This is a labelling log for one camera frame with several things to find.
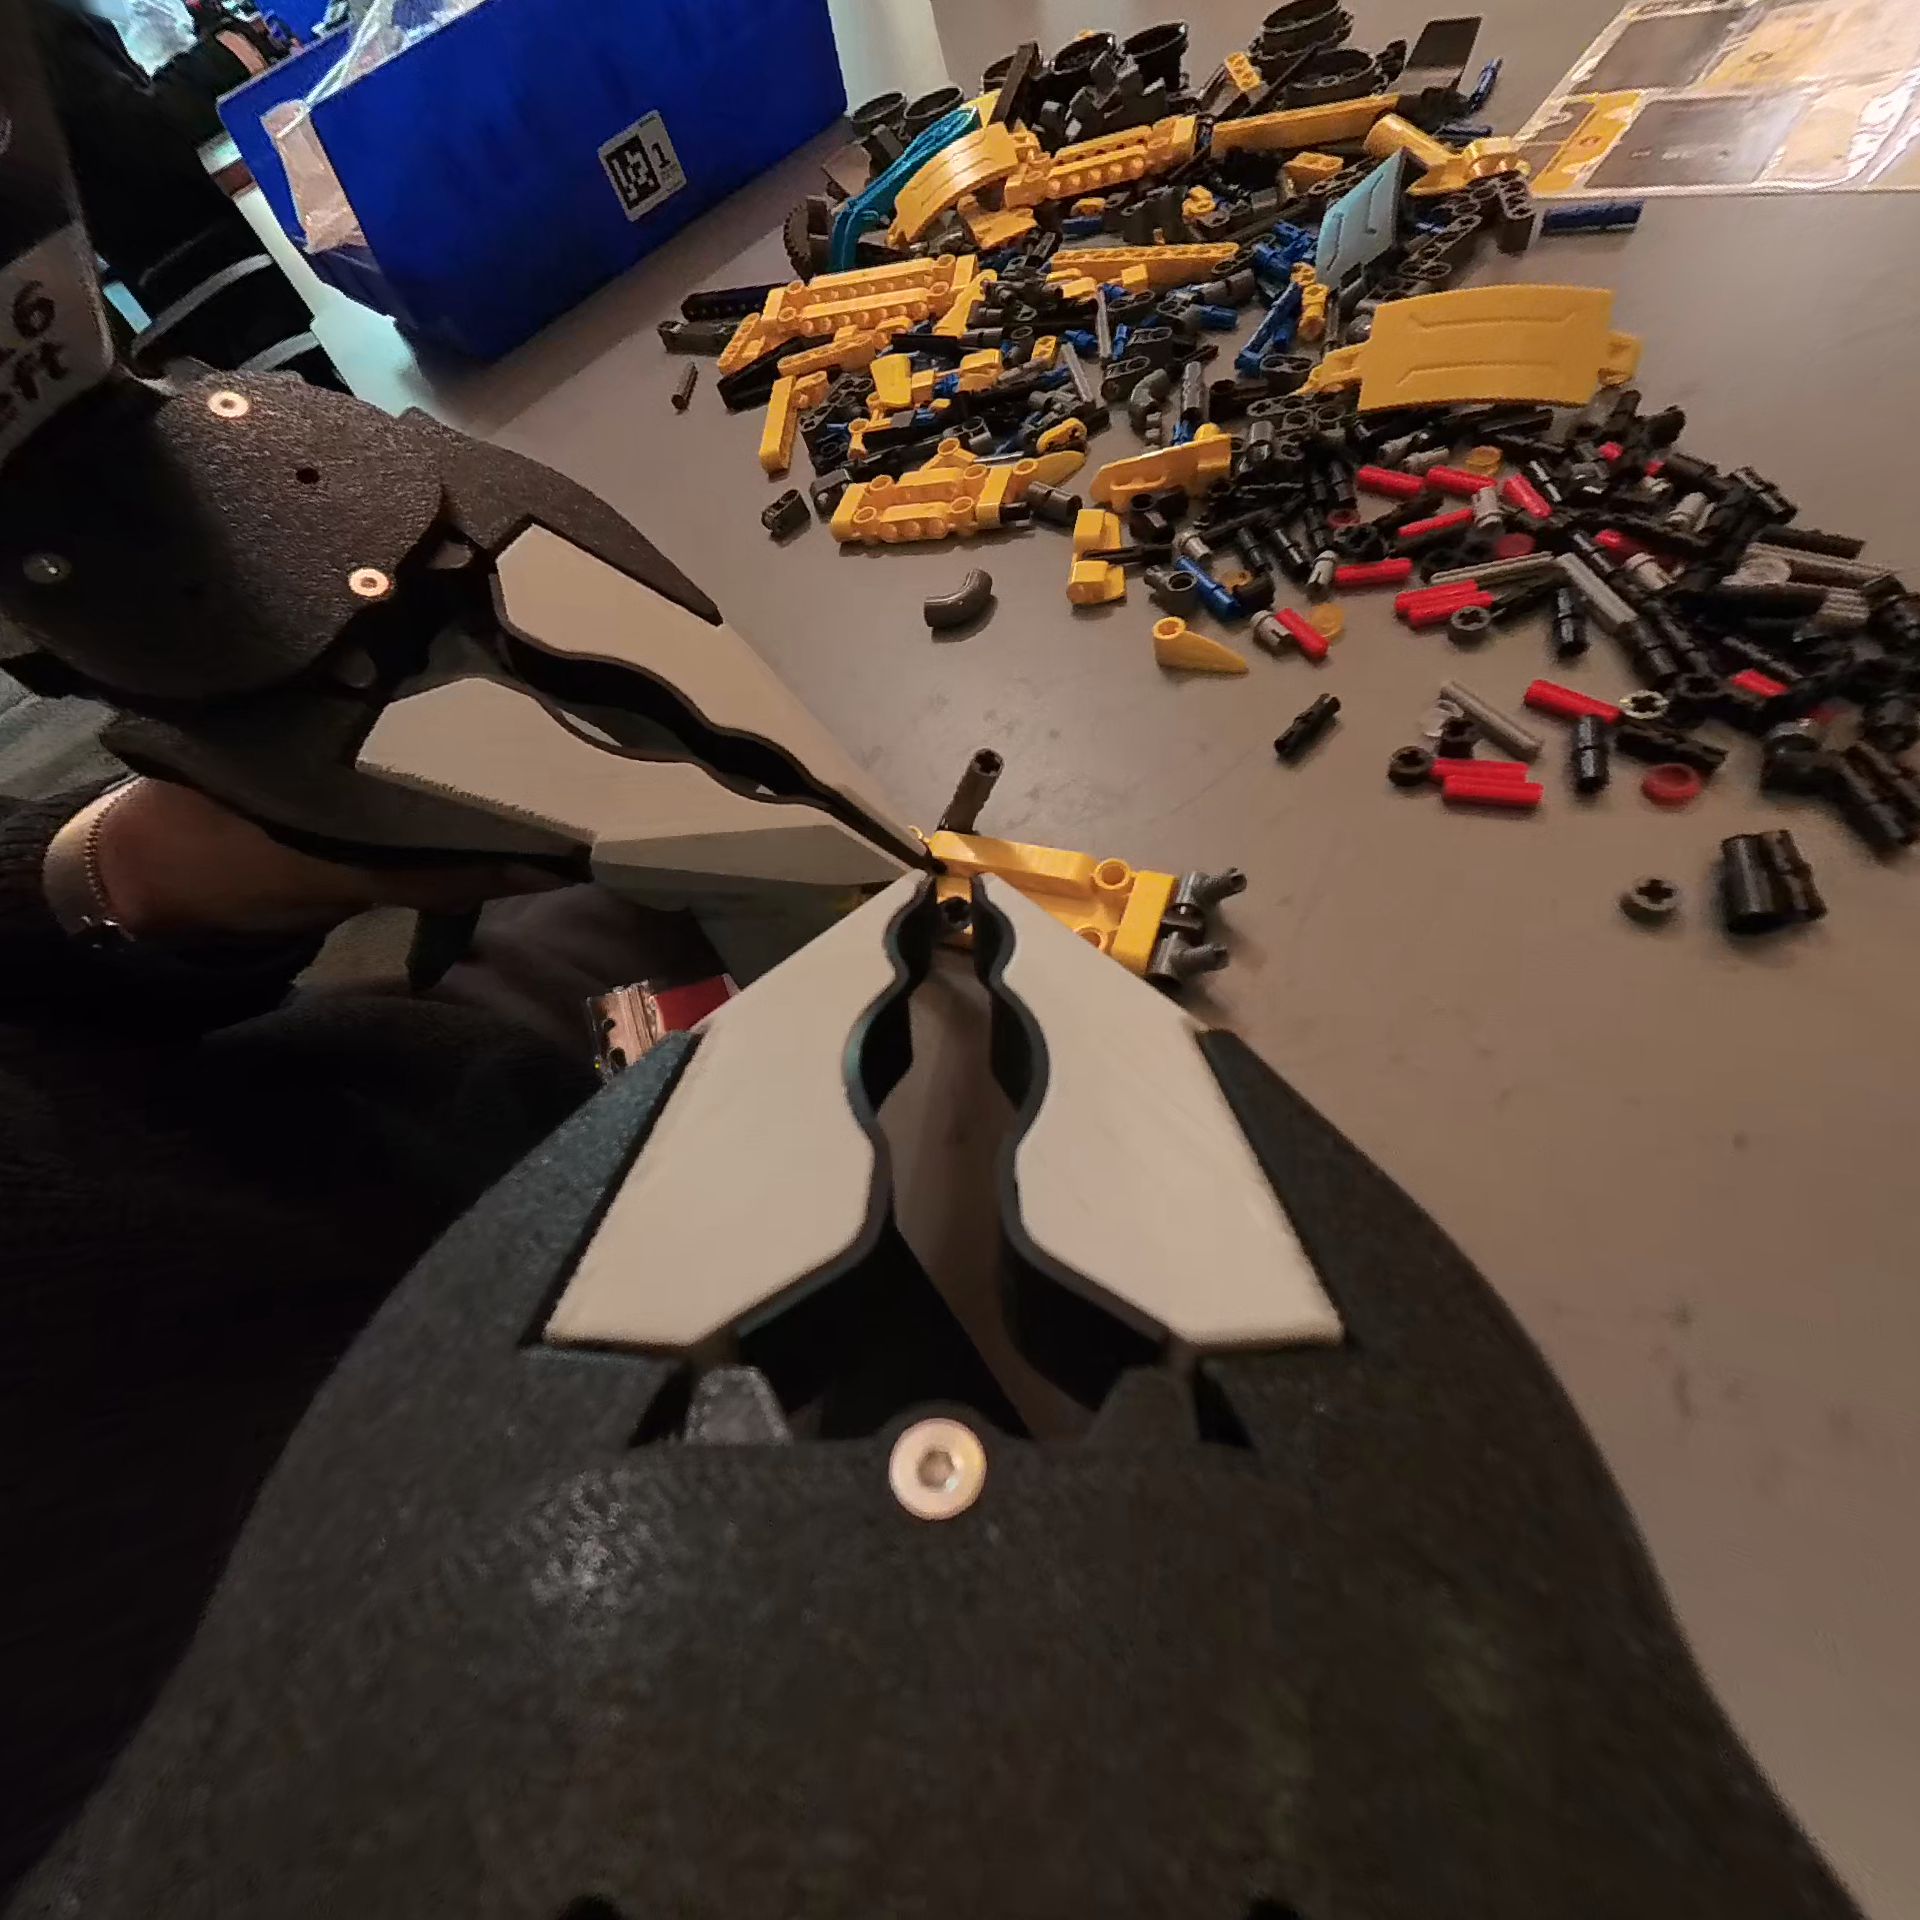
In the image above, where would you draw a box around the large yellow toy hood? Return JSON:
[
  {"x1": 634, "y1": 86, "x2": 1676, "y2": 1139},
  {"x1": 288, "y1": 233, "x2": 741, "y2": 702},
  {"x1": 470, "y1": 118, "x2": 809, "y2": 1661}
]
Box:
[{"x1": 1303, "y1": 281, "x2": 1647, "y2": 417}]

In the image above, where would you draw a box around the black office chair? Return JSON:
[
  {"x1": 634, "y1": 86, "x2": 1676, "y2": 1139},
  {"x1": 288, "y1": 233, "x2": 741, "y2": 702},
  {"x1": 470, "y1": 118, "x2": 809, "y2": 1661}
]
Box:
[{"x1": 61, "y1": 0, "x2": 354, "y2": 395}]

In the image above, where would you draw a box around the person's left forearm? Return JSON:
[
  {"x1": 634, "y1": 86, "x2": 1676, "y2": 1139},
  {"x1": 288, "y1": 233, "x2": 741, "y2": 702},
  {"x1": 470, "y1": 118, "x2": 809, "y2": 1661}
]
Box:
[{"x1": 0, "y1": 785, "x2": 109, "y2": 1037}]

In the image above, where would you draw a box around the black double toy connector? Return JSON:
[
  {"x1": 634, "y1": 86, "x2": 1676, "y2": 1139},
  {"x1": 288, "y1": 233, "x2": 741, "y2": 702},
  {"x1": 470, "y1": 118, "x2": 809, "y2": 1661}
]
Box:
[{"x1": 1717, "y1": 827, "x2": 1830, "y2": 937}]

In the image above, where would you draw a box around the clear plastic bag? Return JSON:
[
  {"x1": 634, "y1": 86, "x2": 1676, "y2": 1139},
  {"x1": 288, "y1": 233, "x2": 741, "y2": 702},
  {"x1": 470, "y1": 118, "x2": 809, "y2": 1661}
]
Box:
[{"x1": 262, "y1": 0, "x2": 499, "y2": 251}]

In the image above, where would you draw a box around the yellow toy brick with holes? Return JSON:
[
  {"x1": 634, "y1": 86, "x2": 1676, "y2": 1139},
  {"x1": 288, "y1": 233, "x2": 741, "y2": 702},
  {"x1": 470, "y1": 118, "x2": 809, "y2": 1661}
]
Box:
[{"x1": 1086, "y1": 421, "x2": 1237, "y2": 514}]

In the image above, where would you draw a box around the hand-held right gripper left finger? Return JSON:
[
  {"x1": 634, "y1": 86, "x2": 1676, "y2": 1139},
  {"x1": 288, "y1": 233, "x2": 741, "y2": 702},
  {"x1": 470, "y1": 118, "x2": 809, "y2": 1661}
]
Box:
[{"x1": 541, "y1": 873, "x2": 924, "y2": 1412}]

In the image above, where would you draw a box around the yellow printed sticker sheet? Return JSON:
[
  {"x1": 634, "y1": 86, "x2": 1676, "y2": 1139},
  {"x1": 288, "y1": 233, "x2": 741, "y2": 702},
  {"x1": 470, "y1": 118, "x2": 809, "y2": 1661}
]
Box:
[{"x1": 1514, "y1": 0, "x2": 1920, "y2": 198}]

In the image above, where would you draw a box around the pile of small toy pins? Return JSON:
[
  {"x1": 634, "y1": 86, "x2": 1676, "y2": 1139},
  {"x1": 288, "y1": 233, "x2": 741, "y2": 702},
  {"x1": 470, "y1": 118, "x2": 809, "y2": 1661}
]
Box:
[{"x1": 1171, "y1": 385, "x2": 1920, "y2": 860}]

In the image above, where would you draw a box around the blue plastic storage bin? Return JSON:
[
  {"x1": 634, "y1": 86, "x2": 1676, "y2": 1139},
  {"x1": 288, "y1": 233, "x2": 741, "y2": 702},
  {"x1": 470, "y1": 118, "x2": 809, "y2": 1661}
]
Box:
[{"x1": 216, "y1": 0, "x2": 852, "y2": 366}]

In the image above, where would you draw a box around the pile of yellow toy bricks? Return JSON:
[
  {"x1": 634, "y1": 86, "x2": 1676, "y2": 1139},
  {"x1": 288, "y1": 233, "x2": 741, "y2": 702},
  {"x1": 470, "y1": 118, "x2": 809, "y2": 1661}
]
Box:
[{"x1": 661, "y1": 0, "x2": 1653, "y2": 631}]

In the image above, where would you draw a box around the large yellow toy shell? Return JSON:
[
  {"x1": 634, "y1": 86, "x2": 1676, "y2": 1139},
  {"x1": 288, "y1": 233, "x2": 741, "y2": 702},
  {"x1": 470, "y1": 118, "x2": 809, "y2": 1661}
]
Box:
[{"x1": 828, "y1": 439, "x2": 1081, "y2": 546}]

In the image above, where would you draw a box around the person's left hand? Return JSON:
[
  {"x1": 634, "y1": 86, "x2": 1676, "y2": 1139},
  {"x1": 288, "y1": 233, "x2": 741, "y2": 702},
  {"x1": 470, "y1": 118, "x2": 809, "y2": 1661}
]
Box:
[{"x1": 126, "y1": 782, "x2": 580, "y2": 923}]

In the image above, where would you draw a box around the silver wristwatch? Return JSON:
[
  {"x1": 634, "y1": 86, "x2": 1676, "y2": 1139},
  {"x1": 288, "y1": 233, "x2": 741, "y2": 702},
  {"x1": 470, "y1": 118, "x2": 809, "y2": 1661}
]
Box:
[{"x1": 43, "y1": 780, "x2": 140, "y2": 950}]

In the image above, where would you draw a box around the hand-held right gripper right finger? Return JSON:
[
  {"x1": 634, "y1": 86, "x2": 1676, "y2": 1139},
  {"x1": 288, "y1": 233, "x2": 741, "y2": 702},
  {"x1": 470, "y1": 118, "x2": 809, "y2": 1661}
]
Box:
[{"x1": 973, "y1": 873, "x2": 1345, "y2": 1420}]

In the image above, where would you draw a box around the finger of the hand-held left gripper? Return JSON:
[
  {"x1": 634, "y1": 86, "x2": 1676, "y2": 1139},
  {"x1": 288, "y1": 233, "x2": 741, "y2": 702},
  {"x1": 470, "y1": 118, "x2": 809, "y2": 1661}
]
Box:
[
  {"x1": 352, "y1": 674, "x2": 924, "y2": 919},
  {"x1": 492, "y1": 518, "x2": 936, "y2": 871}
]

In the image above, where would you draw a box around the red and silver packet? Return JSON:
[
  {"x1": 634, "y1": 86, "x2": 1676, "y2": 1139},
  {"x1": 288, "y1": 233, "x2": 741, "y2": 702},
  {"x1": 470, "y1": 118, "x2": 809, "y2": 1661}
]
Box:
[{"x1": 584, "y1": 974, "x2": 741, "y2": 1080}]

